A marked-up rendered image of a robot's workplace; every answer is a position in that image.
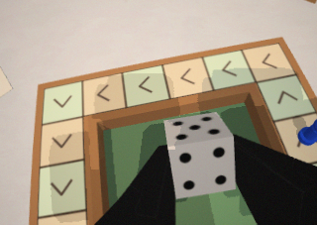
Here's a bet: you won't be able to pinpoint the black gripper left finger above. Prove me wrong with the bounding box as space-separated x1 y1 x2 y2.
94 145 176 225

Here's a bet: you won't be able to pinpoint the blue pawn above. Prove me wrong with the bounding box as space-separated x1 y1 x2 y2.
298 119 317 146

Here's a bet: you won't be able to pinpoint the white die with black pips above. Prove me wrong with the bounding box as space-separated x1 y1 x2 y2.
163 112 236 198

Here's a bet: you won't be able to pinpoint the pale board squares with arrows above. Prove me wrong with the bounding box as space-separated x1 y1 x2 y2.
37 43 317 225

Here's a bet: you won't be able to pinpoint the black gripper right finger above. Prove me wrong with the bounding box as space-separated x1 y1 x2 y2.
233 135 317 225

